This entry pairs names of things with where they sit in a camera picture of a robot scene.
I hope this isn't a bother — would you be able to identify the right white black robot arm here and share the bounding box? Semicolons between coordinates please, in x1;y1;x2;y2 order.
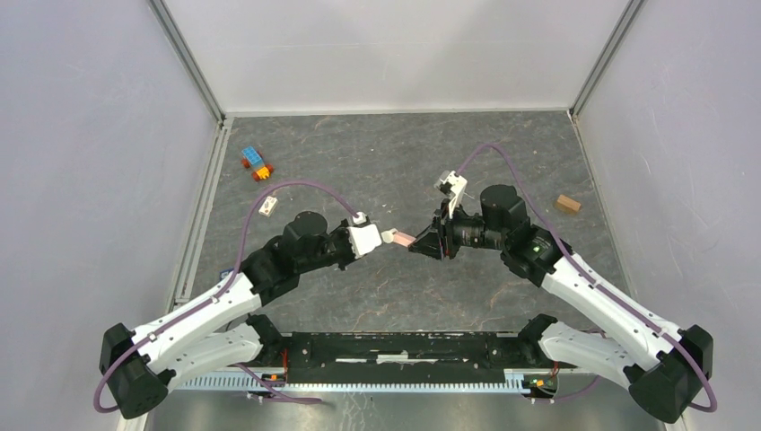
408;185;717;424

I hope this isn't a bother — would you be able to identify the colourful toy brick car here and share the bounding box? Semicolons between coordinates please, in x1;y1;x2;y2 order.
241;146;275;182

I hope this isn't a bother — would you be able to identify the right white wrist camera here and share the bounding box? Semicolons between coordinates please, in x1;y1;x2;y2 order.
434;171;468;219

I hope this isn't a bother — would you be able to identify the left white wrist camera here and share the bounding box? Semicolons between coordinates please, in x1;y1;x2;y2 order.
347;212;383;259

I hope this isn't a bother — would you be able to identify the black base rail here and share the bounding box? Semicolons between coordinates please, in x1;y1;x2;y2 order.
244;314;557;384

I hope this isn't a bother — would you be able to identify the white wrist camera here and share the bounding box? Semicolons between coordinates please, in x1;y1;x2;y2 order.
347;212;383;259
434;171;468;219

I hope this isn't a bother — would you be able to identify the small wooden block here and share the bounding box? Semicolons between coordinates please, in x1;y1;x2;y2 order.
555;194;582;215

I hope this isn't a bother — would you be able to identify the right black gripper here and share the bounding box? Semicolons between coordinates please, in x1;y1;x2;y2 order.
410;197;508;259

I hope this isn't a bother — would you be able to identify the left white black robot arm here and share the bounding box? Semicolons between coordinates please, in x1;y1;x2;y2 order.
93;211;383;419

